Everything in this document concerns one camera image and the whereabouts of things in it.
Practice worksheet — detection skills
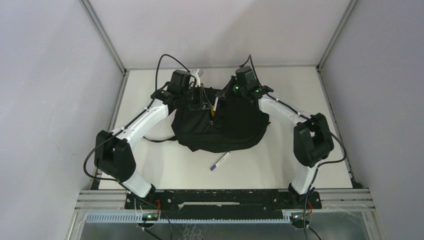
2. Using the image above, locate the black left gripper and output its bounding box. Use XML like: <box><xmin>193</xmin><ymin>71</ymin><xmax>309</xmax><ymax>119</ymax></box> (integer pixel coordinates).
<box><xmin>180</xmin><ymin>83</ymin><xmax>213</xmax><ymax>111</ymax></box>

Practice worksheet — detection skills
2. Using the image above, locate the blue marker pen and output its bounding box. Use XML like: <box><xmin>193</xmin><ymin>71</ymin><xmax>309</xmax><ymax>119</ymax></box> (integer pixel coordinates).
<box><xmin>213</xmin><ymin>97</ymin><xmax>219</xmax><ymax>112</ymax></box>

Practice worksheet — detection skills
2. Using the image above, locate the black backpack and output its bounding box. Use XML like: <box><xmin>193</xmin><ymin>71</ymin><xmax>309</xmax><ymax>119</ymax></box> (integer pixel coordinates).
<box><xmin>168</xmin><ymin>87</ymin><xmax>270</xmax><ymax>153</ymax></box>

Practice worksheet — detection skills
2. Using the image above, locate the purple marker pen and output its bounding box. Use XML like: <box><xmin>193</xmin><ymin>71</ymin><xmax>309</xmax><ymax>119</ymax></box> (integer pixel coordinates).
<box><xmin>209</xmin><ymin>151</ymin><xmax>231</xmax><ymax>172</ymax></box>

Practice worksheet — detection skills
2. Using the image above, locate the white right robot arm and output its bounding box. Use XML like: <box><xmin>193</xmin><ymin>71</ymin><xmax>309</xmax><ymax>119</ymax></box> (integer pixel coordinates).
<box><xmin>213</xmin><ymin>66</ymin><xmax>334</xmax><ymax>208</ymax></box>

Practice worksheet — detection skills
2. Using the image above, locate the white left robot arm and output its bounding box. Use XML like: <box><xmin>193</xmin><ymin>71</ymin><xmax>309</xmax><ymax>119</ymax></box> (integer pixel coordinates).
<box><xmin>92</xmin><ymin>68</ymin><xmax>203</xmax><ymax>209</ymax></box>

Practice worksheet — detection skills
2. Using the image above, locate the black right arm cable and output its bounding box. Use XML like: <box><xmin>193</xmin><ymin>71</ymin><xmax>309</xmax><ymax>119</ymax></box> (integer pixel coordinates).
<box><xmin>240</xmin><ymin>54</ymin><xmax>348</xmax><ymax>240</ymax></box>

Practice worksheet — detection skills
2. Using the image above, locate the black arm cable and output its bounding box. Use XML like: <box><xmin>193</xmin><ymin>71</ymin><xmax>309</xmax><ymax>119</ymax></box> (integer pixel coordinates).
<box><xmin>82</xmin><ymin>53</ymin><xmax>193</xmax><ymax>240</ymax></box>
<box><xmin>240</xmin><ymin>54</ymin><xmax>348</xmax><ymax>240</ymax></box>

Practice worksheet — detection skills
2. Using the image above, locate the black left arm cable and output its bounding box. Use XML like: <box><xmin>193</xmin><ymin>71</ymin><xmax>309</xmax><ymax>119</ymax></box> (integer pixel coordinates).
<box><xmin>82</xmin><ymin>53</ymin><xmax>193</xmax><ymax>240</ymax></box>

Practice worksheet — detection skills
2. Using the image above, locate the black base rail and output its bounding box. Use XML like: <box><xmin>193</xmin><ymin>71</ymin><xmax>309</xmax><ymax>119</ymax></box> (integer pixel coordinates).
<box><xmin>124</xmin><ymin>188</ymin><xmax>323</xmax><ymax>221</ymax></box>

